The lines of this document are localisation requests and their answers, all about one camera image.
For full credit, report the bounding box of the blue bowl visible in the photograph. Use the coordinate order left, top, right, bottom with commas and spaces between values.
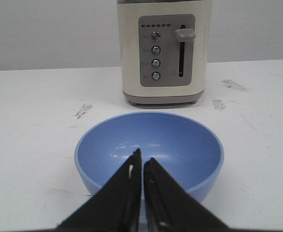
74, 112, 224, 202

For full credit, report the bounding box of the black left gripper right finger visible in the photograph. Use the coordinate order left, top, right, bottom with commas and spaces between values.
144, 158, 230, 232

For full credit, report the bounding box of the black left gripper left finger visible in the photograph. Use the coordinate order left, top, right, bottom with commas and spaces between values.
56, 148, 142, 232

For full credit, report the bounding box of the cream two-slot toaster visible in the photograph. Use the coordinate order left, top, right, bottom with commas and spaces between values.
117, 0, 211, 104

